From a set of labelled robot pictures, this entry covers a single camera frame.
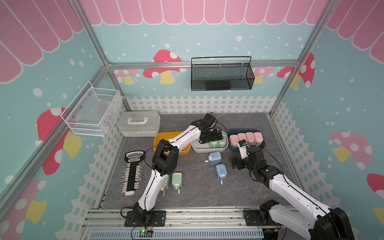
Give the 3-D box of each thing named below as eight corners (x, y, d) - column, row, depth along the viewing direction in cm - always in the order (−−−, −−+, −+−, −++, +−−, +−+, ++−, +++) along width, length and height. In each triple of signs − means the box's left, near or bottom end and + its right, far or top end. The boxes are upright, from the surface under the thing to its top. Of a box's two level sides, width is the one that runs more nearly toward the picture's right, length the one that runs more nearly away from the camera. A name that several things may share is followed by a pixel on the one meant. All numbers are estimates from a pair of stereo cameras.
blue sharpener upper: (204, 165, 94) (205, 160, 88) (204, 157, 98) (205, 152, 92) (220, 165, 94) (221, 160, 88) (219, 157, 98) (220, 152, 92)
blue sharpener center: (216, 184, 87) (218, 179, 81) (215, 169, 93) (216, 164, 87) (226, 184, 87) (228, 179, 81) (224, 169, 93) (225, 164, 87)
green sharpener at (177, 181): (172, 193, 84) (170, 189, 78) (173, 177, 89) (172, 172, 83) (182, 193, 84) (181, 189, 78) (183, 177, 89) (182, 172, 84)
